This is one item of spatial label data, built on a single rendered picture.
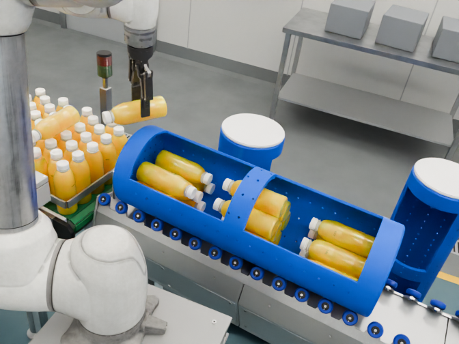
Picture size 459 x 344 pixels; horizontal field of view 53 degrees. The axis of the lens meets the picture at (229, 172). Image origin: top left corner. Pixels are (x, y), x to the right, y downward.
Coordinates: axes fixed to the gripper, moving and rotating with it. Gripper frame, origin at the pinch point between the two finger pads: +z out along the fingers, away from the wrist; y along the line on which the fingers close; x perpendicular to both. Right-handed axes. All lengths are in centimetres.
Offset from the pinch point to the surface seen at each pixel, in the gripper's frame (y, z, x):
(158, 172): 16.1, 16.6, -0.7
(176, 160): 10.9, 18.2, 8.3
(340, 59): -168, 109, 280
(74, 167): -7.1, 25.6, -21.3
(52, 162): -11.5, 24.7, -27.6
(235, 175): 22.4, 22.1, 25.4
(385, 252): 78, 8, 35
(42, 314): -1, 91, -43
